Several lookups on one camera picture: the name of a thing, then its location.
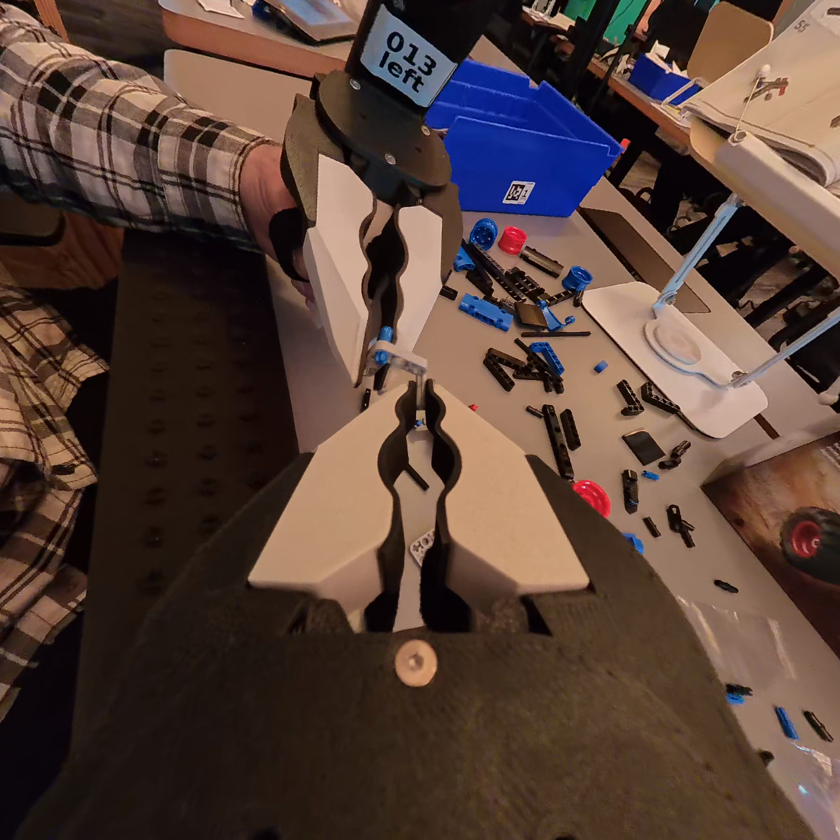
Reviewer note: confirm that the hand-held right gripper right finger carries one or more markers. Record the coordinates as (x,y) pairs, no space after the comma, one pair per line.
(512,525)

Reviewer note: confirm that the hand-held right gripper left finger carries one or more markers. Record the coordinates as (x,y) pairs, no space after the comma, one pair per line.
(328,525)

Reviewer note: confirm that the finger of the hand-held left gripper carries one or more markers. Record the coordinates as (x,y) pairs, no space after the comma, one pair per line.
(423,262)
(334,262)

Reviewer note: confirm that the light grey angled beam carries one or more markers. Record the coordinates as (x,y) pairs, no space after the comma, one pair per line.
(407,359)
(423,544)

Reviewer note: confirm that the person's left forearm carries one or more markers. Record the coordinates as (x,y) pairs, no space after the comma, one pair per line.
(98,131)

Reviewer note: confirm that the grey desk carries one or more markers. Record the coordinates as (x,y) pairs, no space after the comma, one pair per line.
(459,367)

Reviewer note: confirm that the person's left hand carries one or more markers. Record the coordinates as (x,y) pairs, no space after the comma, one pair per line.
(259,184)

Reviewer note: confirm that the blue curved panel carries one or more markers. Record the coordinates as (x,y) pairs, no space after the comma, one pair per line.
(464,259)

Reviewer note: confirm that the blue wheel hub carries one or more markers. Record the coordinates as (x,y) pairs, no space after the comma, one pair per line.
(577,279)
(484,233)

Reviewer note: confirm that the red wheel hub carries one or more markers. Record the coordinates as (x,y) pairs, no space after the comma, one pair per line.
(512,240)
(590,499)

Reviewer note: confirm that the cluster of black straight beams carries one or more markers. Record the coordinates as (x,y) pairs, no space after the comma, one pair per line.
(505,279)

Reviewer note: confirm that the black long beam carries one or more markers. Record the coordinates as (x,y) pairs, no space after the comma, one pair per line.
(558,439)

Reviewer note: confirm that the black short beam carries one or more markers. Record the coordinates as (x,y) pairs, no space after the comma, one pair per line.
(571,430)

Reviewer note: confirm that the black flat tile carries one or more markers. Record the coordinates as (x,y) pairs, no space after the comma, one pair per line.
(530,313)
(643,446)

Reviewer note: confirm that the black curved panel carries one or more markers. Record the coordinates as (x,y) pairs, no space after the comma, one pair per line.
(543,261)

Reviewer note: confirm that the blue flat wing piece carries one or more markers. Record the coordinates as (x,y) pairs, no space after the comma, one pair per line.
(633,543)

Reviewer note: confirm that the blue plastic bin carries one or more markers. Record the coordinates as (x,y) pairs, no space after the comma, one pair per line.
(512,157)
(656,75)

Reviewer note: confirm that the black wide angled beam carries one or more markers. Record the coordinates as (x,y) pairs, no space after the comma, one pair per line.
(502,371)

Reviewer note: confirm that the black short pin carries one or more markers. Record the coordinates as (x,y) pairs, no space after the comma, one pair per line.
(651,527)
(726,586)

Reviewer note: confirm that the heap of crossed black beams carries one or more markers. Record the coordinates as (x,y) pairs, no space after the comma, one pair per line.
(541,380)

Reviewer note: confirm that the black thin axle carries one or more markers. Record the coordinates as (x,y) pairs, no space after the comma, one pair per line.
(558,334)

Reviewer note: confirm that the brown wooden table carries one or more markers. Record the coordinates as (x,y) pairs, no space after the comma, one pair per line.
(262,49)

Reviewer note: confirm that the blue angled beam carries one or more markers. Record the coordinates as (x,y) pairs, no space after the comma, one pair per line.
(548,358)

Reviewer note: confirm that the black forked pin connector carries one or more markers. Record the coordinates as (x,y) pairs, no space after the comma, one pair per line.
(679,522)

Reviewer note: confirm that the black angled connector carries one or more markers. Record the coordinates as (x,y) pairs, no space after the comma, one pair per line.
(674,454)

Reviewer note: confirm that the white book stand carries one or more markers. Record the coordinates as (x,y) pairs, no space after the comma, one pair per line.
(715,403)

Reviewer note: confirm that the flat clear plastic bag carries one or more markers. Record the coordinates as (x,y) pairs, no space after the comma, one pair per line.
(807,787)
(741,643)

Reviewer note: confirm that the toy set box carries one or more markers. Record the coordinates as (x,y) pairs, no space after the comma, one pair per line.
(787,525)

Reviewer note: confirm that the instruction booklet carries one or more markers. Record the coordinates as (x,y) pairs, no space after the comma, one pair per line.
(761,98)

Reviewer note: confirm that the blue bracket piece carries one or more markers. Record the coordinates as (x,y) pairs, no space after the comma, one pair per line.
(556,318)

